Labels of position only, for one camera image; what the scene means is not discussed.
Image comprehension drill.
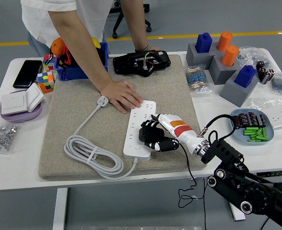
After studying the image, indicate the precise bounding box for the light blue dish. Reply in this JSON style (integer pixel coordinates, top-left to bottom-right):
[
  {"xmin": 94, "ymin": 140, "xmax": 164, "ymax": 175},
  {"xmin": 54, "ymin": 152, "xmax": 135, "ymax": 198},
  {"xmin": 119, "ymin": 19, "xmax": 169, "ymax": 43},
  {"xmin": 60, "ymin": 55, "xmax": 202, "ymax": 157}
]
[{"xmin": 229, "ymin": 108, "xmax": 275, "ymax": 146}]

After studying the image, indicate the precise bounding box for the person's right hand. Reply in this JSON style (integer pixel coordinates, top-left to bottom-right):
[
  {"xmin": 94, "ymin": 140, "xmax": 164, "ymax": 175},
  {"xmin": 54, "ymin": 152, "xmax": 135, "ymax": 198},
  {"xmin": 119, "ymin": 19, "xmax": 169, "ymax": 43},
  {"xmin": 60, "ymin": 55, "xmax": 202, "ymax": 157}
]
[{"xmin": 100, "ymin": 80, "xmax": 143, "ymax": 115}]

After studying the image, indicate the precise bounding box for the orange cylinder peg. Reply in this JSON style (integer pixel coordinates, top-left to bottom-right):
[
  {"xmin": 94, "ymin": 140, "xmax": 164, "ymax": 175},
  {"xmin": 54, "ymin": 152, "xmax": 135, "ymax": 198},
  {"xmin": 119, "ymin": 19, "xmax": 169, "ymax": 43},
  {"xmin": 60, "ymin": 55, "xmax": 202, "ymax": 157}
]
[
  {"xmin": 221, "ymin": 45, "xmax": 240, "ymax": 67},
  {"xmin": 216, "ymin": 31, "xmax": 233, "ymax": 52}
]

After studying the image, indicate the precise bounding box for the grey socket block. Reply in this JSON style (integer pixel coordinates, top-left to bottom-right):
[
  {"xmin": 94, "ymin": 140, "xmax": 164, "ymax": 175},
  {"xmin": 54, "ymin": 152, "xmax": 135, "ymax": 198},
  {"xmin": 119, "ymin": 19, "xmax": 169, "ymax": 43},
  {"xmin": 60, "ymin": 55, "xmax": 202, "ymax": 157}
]
[
  {"xmin": 208, "ymin": 54, "xmax": 240, "ymax": 86},
  {"xmin": 185, "ymin": 42, "xmax": 220, "ymax": 70},
  {"xmin": 219, "ymin": 70, "xmax": 259, "ymax": 108}
]

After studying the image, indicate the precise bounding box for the black capacitor bundle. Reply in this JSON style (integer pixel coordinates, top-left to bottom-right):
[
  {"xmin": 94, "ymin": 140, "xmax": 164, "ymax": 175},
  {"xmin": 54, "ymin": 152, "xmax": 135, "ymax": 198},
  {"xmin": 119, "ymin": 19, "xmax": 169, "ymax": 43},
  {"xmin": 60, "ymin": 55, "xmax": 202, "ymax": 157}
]
[{"xmin": 255, "ymin": 61, "xmax": 276, "ymax": 85}]

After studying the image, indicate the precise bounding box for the white table leg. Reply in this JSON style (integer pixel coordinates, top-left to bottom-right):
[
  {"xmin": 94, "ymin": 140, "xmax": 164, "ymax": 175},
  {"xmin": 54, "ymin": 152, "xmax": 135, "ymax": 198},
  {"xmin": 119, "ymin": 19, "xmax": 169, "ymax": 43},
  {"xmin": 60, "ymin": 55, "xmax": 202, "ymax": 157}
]
[
  {"xmin": 52, "ymin": 187, "xmax": 69, "ymax": 230},
  {"xmin": 228, "ymin": 202, "xmax": 247, "ymax": 221}
]

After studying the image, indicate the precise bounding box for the black table control panel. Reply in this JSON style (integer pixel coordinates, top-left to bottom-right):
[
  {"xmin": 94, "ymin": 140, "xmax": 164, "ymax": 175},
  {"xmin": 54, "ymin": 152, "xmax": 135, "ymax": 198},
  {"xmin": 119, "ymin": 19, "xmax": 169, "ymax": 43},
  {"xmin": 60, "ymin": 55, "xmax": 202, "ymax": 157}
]
[{"xmin": 256, "ymin": 169, "xmax": 282, "ymax": 178}]

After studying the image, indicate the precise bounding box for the blue square peg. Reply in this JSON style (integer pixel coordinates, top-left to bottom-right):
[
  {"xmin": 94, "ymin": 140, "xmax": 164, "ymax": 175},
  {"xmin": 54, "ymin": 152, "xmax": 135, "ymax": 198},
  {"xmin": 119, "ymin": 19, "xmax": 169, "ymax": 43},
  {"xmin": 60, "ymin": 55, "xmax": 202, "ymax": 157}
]
[
  {"xmin": 234, "ymin": 65, "xmax": 257, "ymax": 89},
  {"xmin": 195, "ymin": 32, "xmax": 213, "ymax": 54}
]

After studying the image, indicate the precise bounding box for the clear bag of resistors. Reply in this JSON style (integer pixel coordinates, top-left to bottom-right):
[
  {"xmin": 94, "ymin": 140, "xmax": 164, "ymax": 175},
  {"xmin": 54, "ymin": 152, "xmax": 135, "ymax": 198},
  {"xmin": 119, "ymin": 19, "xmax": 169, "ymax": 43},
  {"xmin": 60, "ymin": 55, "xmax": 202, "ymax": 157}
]
[{"xmin": 185, "ymin": 65, "xmax": 212, "ymax": 96}]

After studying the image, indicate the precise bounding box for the white wall switch panel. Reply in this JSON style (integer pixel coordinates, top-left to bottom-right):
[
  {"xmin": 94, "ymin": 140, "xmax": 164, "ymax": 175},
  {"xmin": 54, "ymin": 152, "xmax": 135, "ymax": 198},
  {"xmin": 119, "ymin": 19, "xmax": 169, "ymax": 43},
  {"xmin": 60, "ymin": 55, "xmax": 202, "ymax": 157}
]
[
  {"xmin": 25, "ymin": 83, "xmax": 45, "ymax": 113},
  {"xmin": 0, "ymin": 92, "xmax": 28, "ymax": 115}
]

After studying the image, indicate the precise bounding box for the blue plastic bin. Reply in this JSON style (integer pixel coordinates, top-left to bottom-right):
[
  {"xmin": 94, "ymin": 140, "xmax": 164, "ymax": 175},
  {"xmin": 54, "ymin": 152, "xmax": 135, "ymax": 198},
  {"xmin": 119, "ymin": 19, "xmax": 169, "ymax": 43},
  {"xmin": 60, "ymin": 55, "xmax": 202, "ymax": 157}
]
[{"xmin": 53, "ymin": 42, "xmax": 109, "ymax": 81}]

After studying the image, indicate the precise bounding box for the white power strip with cable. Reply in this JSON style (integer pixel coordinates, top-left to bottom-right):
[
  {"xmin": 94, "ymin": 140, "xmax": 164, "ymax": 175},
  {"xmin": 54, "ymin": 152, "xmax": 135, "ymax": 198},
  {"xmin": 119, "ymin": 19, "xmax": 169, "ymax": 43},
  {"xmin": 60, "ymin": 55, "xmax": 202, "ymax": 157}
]
[{"xmin": 63, "ymin": 95, "xmax": 156, "ymax": 181}]

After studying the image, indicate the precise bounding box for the colourful puzzle cube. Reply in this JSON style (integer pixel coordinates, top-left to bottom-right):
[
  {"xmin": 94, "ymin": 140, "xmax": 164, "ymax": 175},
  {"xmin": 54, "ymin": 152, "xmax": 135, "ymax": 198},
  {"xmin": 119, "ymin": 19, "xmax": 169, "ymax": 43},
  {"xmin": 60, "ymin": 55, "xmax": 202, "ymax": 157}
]
[
  {"xmin": 42, "ymin": 54, "xmax": 58, "ymax": 75},
  {"xmin": 36, "ymin": 71, "xmax": 56, "ymax": 94}
]

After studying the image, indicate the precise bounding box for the black office chair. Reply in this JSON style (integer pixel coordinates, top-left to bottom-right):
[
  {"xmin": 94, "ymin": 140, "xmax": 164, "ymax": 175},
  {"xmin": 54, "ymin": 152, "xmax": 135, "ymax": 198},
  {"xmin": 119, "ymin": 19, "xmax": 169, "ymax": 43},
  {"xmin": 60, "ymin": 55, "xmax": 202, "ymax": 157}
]
[{"xmin": 109, "ymin": 0, "xmax": 153, "ymax": 39}]

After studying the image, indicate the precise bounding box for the clear bag of metal nuts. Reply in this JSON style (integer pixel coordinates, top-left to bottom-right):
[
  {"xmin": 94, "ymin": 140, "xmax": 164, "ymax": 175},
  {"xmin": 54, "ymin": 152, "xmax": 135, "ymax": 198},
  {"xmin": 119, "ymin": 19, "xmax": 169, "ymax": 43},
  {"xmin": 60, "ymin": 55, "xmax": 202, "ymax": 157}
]
[{"xmin": 0, "ymin": 119, "xmax": 21, "ymax": 154}]

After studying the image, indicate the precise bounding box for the orange fruit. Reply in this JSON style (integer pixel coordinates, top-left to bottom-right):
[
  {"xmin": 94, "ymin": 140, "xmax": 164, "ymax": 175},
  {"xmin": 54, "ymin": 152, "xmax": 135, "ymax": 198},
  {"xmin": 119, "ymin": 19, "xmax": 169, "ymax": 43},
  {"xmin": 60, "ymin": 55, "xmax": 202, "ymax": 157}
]
[{"xmin": 51, "ymin": 37, "xmax": 67, "ymax": 57}]

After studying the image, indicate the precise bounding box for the grey-brown mat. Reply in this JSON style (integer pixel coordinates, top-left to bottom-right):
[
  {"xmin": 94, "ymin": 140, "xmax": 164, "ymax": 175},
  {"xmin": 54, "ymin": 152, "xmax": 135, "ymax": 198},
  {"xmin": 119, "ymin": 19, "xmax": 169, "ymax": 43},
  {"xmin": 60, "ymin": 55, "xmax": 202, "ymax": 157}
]
[{"xmin": 37, "ymin": 54, "xmax": 208, "ymax": 182}]

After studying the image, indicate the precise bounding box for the white and black robot right hand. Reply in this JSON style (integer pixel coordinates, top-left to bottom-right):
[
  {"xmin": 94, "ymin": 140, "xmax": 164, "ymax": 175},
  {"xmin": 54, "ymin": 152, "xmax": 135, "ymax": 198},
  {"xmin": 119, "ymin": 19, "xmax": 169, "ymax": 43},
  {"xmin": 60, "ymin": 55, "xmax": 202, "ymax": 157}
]
[{"xmin": 141, "ymin": 113, "xmax": 205, "ymax": 154}]

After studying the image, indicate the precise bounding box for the black plug with cord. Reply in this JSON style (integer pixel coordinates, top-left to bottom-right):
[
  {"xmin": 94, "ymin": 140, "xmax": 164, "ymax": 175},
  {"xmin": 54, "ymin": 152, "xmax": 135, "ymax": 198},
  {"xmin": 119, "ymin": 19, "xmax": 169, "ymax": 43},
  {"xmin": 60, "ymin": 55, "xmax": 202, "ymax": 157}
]
[{"xmin": 138, "ymin": 126, "xmax": 208, "ymax": 230}]

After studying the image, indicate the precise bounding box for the person's torso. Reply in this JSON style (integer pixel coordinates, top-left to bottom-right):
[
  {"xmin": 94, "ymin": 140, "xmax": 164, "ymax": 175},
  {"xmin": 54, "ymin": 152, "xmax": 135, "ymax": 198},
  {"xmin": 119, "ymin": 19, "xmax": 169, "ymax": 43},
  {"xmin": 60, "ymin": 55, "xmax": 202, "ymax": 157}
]
[{"xmin": 20, "ymin": 0, "xmax": 122, "ymax": 58}]

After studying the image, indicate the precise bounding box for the black smartphone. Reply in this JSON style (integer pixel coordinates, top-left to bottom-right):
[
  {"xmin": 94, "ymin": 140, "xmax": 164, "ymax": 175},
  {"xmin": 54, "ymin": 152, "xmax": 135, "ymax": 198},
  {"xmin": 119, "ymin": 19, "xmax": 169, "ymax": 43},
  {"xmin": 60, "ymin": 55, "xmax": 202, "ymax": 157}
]
[{"xmin": 12, "ymin": 59, "xmax": 43, "ymax": 89}]

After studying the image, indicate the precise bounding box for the clear plastic bag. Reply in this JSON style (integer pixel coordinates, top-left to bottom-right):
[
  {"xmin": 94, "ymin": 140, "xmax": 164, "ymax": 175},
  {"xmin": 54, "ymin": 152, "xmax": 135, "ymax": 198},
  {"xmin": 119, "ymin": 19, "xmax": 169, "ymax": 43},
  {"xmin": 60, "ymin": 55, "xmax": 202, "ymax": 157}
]
[{"xmin": 250, "ymin": 97, "xmax": 282, "ymax": 130}]

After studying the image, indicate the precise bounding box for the purple tray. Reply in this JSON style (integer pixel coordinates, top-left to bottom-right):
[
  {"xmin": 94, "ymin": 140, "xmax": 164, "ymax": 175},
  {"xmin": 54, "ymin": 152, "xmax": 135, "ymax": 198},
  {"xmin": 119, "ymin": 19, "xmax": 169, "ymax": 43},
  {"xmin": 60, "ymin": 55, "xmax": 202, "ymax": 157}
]
[{"xmin": 0, "ymin": 90, "xmax": 44, "ymax": 124}]

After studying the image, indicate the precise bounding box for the black open electronic device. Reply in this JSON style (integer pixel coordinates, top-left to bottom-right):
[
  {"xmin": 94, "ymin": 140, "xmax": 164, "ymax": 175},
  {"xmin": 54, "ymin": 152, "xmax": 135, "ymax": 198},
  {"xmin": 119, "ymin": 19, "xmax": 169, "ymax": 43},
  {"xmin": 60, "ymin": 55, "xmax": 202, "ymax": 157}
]
[{"xmin": 112, "ymin": 49, "xmax": 172, "ymax": 77}]

